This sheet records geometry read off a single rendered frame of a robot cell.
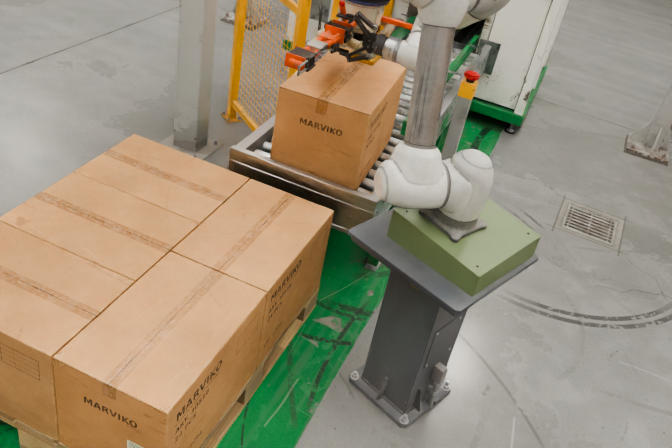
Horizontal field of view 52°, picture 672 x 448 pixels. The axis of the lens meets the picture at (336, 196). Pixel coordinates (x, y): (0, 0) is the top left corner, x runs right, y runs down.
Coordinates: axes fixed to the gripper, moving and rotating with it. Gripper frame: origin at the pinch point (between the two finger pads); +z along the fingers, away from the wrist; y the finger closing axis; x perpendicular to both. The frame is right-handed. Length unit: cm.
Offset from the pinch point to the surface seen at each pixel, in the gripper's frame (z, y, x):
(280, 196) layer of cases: 5, 68, -22
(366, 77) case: -7.3, 27.4, 29.4
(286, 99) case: 15.0, 32.2, -5.2
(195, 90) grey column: 97, 81, 62
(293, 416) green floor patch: -35, 122, -78
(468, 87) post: -50, 24, 45
